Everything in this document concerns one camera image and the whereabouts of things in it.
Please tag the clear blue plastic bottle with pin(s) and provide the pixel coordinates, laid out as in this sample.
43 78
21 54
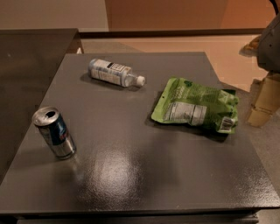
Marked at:
114 73

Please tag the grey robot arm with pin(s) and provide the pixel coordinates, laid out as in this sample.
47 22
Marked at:
268 52

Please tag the green snack pouch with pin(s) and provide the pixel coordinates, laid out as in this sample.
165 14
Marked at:
187 102

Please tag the blue silver energy drink can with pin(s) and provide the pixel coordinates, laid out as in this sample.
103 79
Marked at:
51 126

